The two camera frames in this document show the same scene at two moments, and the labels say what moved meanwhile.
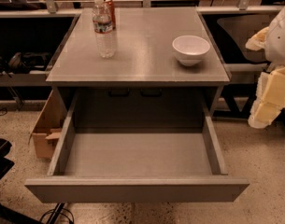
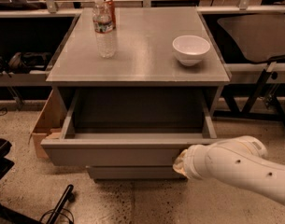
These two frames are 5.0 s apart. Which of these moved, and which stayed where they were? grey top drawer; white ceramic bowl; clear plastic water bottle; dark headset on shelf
Moved: grey top drawer
Stayed: white ceramic bowl; clear plastic water bottle; dark headset on shelf
